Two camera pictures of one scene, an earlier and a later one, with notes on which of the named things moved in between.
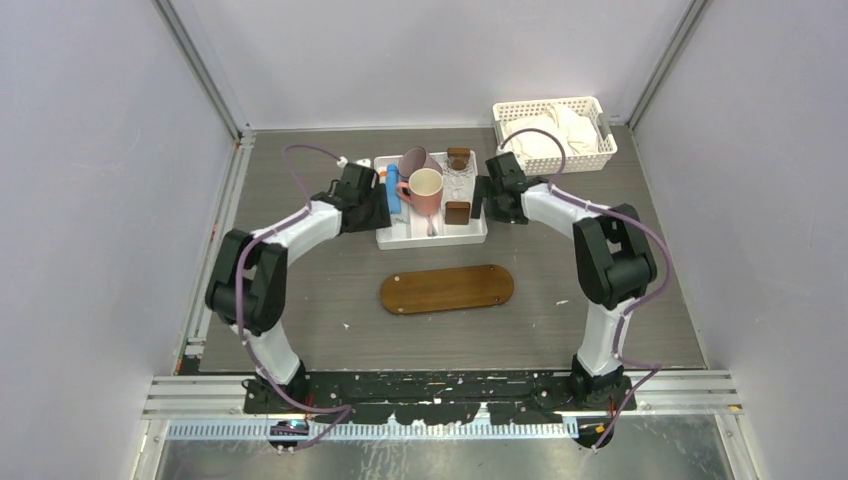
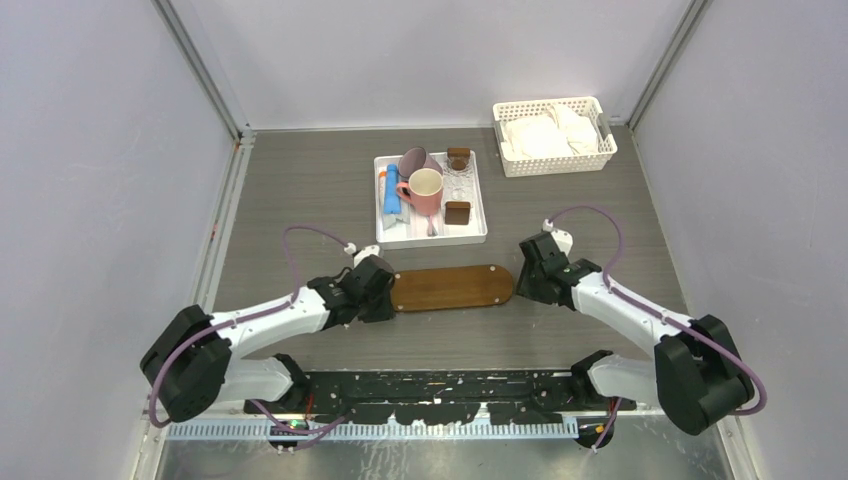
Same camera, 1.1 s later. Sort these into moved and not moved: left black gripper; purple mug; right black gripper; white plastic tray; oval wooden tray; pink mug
Moved: right black gripper; left black gripper
Not moved: white plastic tray; oval wooden tray; purple mug; pink mug
